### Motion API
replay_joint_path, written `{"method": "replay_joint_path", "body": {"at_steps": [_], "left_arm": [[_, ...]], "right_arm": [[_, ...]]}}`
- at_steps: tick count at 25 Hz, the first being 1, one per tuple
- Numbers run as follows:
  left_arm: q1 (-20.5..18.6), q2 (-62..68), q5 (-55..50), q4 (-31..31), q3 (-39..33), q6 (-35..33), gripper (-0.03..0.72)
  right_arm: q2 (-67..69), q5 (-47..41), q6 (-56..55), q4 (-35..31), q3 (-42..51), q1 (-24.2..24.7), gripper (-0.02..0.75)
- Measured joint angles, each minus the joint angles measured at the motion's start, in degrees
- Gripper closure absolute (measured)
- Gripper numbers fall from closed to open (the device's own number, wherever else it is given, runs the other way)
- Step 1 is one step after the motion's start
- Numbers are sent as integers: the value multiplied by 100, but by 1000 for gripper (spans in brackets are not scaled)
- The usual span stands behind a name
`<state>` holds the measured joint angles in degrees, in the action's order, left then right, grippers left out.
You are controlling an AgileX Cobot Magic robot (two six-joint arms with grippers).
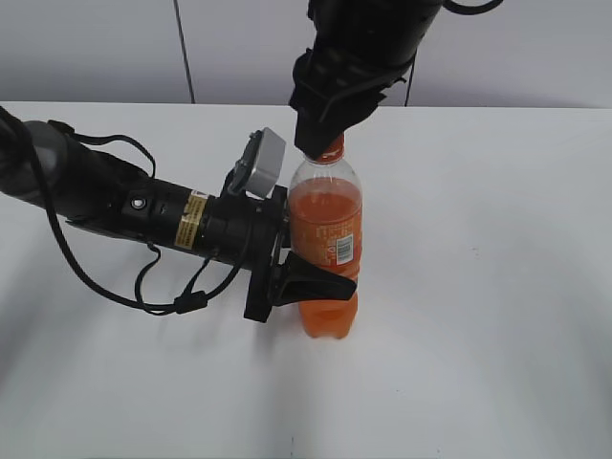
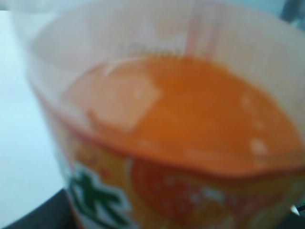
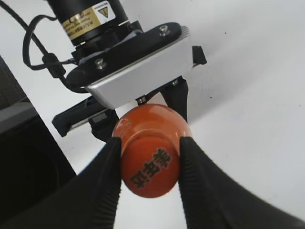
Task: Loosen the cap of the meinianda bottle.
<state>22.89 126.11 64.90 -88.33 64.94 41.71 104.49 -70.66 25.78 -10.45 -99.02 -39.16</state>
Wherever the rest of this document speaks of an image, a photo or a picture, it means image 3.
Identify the orange bottle cap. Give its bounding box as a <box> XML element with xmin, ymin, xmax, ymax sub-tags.
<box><xmin>121</xmin><ymin>130</ymin><xmax>180</xmax><ymax>198</ymax></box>

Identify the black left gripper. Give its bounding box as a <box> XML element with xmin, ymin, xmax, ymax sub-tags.
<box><xmin>52</xmin><ymin>22</ymin><xmax>207</xmax><ymax>141</ymax></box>

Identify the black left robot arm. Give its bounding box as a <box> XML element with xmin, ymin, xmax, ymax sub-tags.
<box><xmin>49</xmin><ymin>0</ymin><xmax>207</xmax><ymax>141</ymax></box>

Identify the orange soda plastic bottle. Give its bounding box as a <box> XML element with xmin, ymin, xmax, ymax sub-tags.
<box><xmin>112</xmin><ymin>104</ymin><xmax>192</xmax><ymax>147</ymax></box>

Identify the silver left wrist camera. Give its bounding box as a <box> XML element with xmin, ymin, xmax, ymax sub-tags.
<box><xmin>67</xmin><ymin>22</ymin><xmax>193</xmax><ymax>109</ymax></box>

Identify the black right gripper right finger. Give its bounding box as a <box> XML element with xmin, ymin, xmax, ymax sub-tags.
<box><xmin>179</xmin><ymin>137</ymin><xmax>305</xmax><ymax>229</ymax></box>

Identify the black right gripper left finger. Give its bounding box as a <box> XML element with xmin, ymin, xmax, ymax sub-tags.
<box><xmin>0</xmin><ymin>137</ymin><xmax>122</xmax><ymax>229</ymax></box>

